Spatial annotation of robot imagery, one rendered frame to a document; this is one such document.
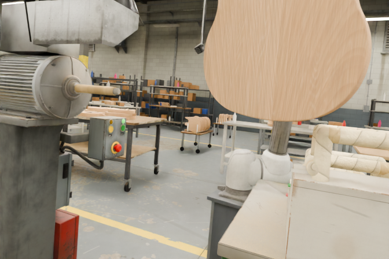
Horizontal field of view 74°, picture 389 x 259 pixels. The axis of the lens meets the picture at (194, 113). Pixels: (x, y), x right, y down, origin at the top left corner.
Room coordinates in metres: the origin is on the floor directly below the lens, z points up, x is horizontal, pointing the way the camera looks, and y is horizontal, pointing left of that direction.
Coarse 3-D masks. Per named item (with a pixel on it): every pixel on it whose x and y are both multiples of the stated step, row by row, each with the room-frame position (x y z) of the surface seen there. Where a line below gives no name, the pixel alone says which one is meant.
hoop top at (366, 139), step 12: (324, 132) 0.52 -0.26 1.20; (336, 132) 0.51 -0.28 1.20; (348, 132) 0.50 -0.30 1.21; (360, 132) 0.50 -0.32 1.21; (372, 132) 0.49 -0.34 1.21; (384, 132) 0.49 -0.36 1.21; (348, 144) 0.51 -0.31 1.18; (360, 144) 0.50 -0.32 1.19; (372, 144) 0.49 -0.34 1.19; (384, 144) 0.48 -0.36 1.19
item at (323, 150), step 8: (320, 136) 0.52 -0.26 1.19; (320, 144) 0.52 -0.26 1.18; (328, 144) 0.51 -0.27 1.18; (320, 152) 0.52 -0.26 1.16; (328, 152) 0.51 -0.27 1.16; (320, 160) 0.52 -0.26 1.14; (328, 160) 0.51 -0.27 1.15; (320, 168) 0.51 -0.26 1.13; (328, 168) 0.51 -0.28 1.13; (312, 176) 0.53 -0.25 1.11; (320, 176) 0.51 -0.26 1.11; (328, 176) 0.52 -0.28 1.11
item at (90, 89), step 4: (76, 84) 1.01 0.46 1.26; (80, 84) 1.00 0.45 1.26; (84, 84) 1.00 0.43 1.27; (76, 88) 1.00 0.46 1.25; (80, 88) 0.99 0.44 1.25; (84, 88) 0.98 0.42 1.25; (88, 88) 0.98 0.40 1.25; (92, 88) 0.97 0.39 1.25; (96, 88) 0.96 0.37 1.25; (100, 88) 0.96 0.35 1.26; (104, 88) 0.95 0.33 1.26; (108, 88) 0.94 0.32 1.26; (112, 88) 0.94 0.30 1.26; (84, 92) 1.00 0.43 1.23; (88, 92) 0.99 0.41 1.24; (92, 92) 0.98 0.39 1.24; (96, 92) 0.97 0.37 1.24; (100, 92) 0.96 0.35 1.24; (104, 92) 0.95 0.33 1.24; (108, 92) 0.94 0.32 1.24; (112, 92) 0.94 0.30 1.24
